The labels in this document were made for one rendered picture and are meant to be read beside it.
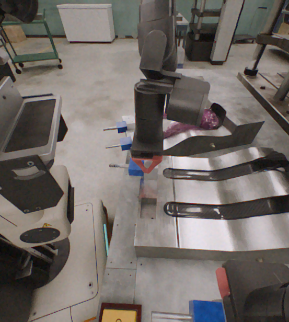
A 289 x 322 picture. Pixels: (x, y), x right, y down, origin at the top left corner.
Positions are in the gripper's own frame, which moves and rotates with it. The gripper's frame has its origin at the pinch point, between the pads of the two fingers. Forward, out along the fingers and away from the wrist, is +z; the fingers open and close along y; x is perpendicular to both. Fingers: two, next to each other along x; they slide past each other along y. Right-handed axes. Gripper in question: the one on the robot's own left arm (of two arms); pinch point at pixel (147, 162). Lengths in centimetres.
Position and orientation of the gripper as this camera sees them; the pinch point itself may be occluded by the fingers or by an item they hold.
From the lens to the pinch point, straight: 42.0
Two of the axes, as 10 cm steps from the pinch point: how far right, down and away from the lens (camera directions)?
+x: -10.0, -0.6, 0.1
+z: -0.3, 6.8, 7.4
